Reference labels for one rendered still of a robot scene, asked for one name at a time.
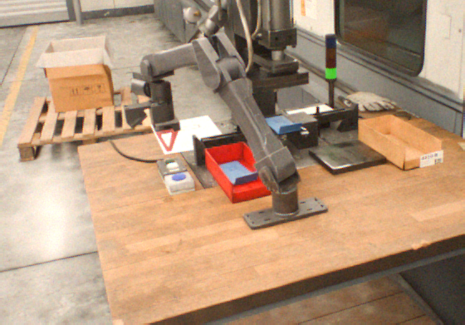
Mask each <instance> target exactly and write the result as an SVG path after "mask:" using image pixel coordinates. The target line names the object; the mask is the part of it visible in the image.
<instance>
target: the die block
mask: <svg viewBox="0 0 465 325"><path fill-rule="evenodd" d="M302 128H305V129H306V130H307V131H308V132H309V135H308V136H307V138H305V137H302V136H300V135H298V134H297V133H296V132H295V131H294V132H289V133H285V134H281V135H286V139H287V140H289V141H290V142H291V143H292V144H293V145H294V146H295V147H296V148H297V149H298V150H303V149H307V148H311V147H315V146H318V132H317V123H316V124H312V125H308V126H302Z"/></svg>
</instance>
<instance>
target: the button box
mask: <svg viewBox="0 0 465 325"><path fill-rule="evenodd" d="M108 141H109V142H110V143H111V144H112V145H113V147H114V148H115V150H116V151H117V152H118V153H119V154H121V155H123V156H124V157H126V158H129V159H132V160H137V161H142V162H157V166H158V172H159V173H160V177H161V178H162V180H163V182H164V184H165V181H164V177H165V176H166V175H173V174H177V173H181V172H188V171H187V170H186V168H185V166H184V164H183V163H182V161H181V160H180V158H179V157H178V156H177V157H174V158H170V159H175V163H177V164H178V167H177V168H174V169H169V168H168V167H167V164H165V161H166V160H167V159H169V158H166V159H152V160H147V159H141V158H137V157H134V156H130V155H125V154H124V153H123V152H122V151H120V150H119V149H118V147H117V146H116V145H115V143H114V141H113V140H111V139H108ZM165 185H166V184H165Z"/></svg>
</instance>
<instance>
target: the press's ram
mask: <svg viewBox="0 0 465 325"><path fill-rule="evenodd" d="M252 49H253V61H254V62H255V63H257V64H259V65H260V66H262V67H260V71H249V72H247V73H246V76H245V79H246V81H247V84H248V88H249V89H250V92H251V93H252V94H254V93H256V92H261V91H270V90H274V91H279V89H280V88H292V87H294V86H302V85H307V84H309V72H308V71H304V70H302V69H301V68H300V67H299V61H298V60H297V59H295V58H294V57H291V56H289V55H287V54H284V50H285V49H286V47H276V48H275V49H273V52H269V49H267V47H261V46H256V47H252ZM244 56H245V57H247V58H248V48H247V47H244Z"/></svg>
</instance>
